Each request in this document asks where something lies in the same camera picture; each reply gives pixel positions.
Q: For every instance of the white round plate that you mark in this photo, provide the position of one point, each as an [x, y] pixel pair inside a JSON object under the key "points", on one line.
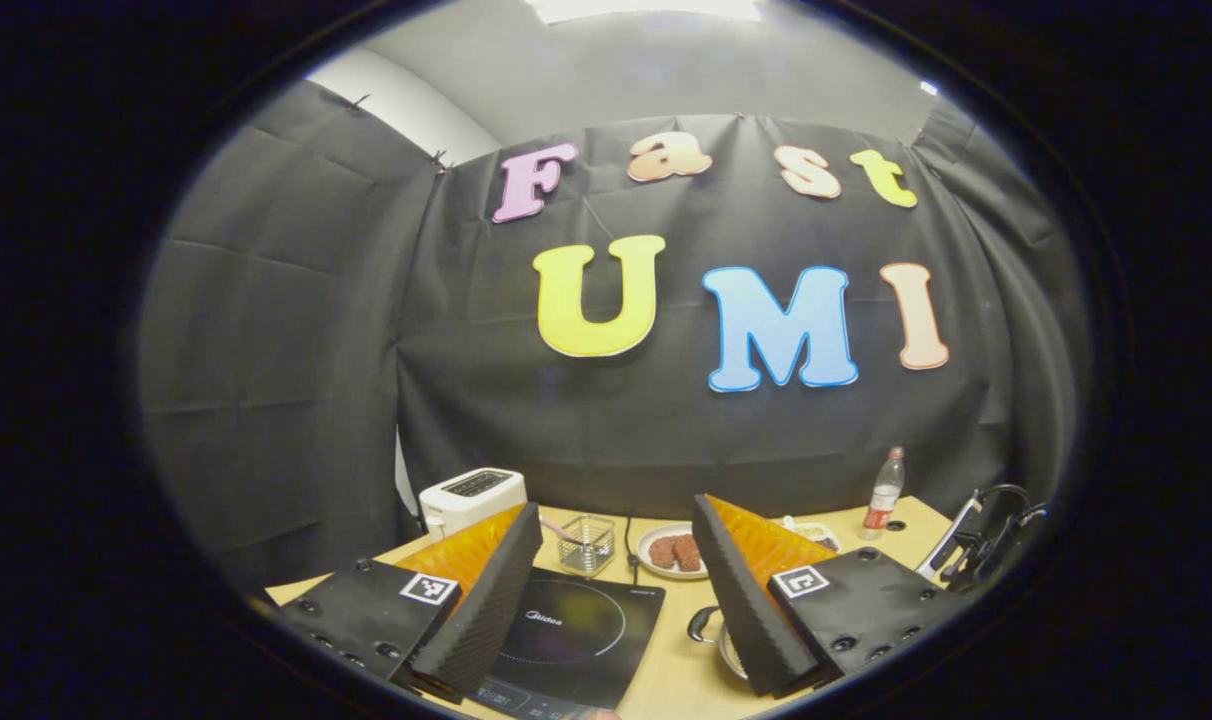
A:
{"points": [[656, 570]]}

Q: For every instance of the black backdrop cloth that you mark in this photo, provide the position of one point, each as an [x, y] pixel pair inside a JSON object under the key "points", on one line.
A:
{"points": [[316, 350]]}

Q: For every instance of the ceiling light panel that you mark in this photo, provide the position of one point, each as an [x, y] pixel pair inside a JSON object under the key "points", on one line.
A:
{"points": [[646, 8]]}

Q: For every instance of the pink striped straw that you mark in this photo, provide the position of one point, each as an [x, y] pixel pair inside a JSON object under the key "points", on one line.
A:
{"points": [[556, 528]]}

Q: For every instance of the stainless steel pot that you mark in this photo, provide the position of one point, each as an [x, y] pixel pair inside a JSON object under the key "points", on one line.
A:
{"points": [[731, 650]]}

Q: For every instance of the white divided dish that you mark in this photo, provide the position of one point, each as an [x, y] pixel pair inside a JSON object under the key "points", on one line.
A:
{"points": [[811, 530]]}

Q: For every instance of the black induction cooktop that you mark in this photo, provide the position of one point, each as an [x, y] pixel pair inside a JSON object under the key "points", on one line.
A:
{"points": [[586, 620]]}

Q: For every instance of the clear plastic water bottle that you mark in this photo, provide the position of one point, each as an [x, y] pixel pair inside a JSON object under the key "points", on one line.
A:
{"points": [[883, 495]]}

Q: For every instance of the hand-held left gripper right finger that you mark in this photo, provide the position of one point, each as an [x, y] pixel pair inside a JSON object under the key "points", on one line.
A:
{"points": [[741, 610]]}

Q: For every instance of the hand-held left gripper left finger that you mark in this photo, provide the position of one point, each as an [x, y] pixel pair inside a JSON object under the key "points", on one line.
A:
{"points": [[491, 610]]}

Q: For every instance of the white toaster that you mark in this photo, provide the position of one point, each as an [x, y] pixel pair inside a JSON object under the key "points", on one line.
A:
{"points": [[471, 495]]}

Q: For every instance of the red meat slice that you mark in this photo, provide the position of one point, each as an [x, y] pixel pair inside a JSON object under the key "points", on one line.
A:
{"points": [[663, 553], [687, 553]]}

